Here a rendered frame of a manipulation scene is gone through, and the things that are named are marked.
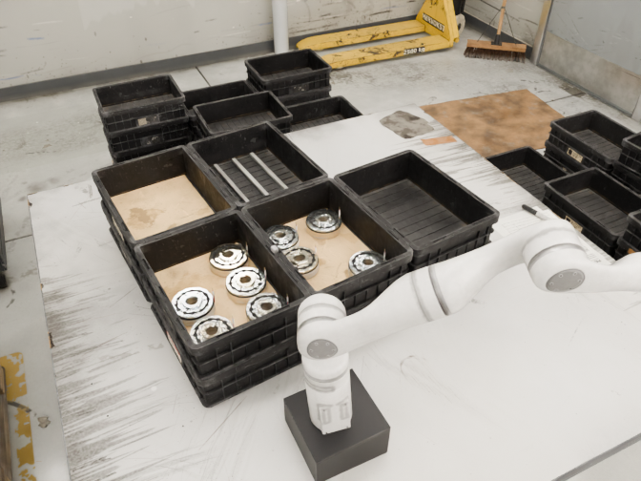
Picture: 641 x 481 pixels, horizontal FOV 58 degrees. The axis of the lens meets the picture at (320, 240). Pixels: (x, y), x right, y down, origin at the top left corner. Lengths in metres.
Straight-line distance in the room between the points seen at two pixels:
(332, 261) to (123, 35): 3.34
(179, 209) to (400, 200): 0.67
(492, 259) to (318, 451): 0.55
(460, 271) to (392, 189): 0.90
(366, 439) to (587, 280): 0.56
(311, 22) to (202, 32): 0.91
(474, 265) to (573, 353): 0.72
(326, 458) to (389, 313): 0.39
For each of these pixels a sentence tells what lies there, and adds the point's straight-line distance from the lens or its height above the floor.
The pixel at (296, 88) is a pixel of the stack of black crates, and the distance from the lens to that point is 3.19.
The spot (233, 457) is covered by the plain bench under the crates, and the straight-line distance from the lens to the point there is 1.38.
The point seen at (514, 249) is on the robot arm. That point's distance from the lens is 1.02.
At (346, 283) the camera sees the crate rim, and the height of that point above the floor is 0.93.
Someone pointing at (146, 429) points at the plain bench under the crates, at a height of 0.70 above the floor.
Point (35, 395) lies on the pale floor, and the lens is 2.55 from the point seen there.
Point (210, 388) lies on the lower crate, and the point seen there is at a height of 0.77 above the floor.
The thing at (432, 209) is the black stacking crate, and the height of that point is 0.83.
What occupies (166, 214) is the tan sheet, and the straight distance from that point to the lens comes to 1.80.
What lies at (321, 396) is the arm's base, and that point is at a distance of 1.19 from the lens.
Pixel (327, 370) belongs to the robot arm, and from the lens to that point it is 1.13.
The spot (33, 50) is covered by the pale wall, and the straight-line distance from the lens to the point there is 4.62.
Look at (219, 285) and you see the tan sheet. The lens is 1.53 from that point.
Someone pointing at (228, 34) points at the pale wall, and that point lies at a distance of 4.83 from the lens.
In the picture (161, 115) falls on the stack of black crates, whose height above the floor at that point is 0.52.
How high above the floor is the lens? 1.89
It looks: 40 degrees down
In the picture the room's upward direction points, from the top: straight up
